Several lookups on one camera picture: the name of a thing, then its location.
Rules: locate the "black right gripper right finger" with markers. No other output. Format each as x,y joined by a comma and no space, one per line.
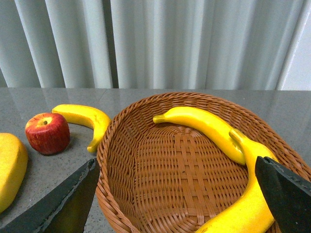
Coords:
287,195

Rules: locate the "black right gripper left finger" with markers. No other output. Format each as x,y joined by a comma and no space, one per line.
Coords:
65,209

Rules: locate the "yellow banana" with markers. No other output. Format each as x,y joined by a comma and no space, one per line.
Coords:
250,213
13,165
87,116
211,125

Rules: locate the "red apple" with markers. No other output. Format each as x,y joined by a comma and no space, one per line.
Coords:
48,133

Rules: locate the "brown wicker basket right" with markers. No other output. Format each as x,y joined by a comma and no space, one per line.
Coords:
168,178

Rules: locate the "yellow banana in basket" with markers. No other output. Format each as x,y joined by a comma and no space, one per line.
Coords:
211,125

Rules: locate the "grey pleated curtain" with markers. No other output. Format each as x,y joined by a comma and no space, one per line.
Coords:
189,44

